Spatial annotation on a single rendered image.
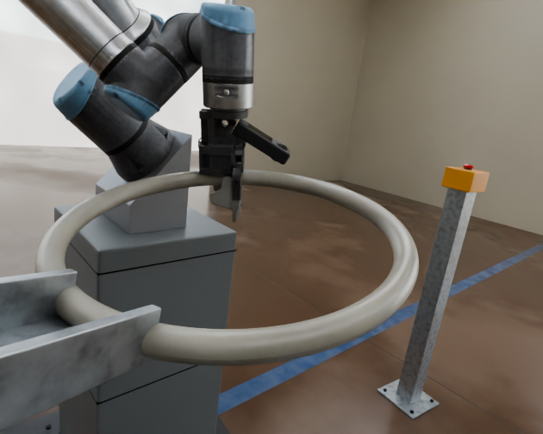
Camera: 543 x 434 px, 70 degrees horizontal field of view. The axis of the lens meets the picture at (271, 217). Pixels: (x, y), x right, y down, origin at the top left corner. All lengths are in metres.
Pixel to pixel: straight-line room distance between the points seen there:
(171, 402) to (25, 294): 0.96
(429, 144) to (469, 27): 1.80
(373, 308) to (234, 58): 0.46
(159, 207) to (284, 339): 0.79
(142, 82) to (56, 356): 0.53
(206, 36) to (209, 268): 0.66
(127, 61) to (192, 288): 0.64
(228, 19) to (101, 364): 0.53
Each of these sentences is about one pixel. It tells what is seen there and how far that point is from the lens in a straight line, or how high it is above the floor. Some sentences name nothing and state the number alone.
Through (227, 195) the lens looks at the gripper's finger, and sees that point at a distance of 0.74.
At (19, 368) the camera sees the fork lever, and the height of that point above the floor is 1.04.
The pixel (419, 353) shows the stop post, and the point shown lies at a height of 0.27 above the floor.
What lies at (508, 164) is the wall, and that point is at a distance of 6.66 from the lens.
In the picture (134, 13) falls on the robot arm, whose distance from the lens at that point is 1.06.
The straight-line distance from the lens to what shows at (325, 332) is 0.36.
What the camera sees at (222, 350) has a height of 1.01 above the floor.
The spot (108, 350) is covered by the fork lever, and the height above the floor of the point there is 1.02.
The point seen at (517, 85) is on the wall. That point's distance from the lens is 6.75.
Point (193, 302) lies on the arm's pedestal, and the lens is 1.16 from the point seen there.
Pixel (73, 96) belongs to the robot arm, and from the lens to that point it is 1.02.
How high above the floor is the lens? 1.21
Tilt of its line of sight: 15 degrees down
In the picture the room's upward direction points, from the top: 7 degrees clockwise
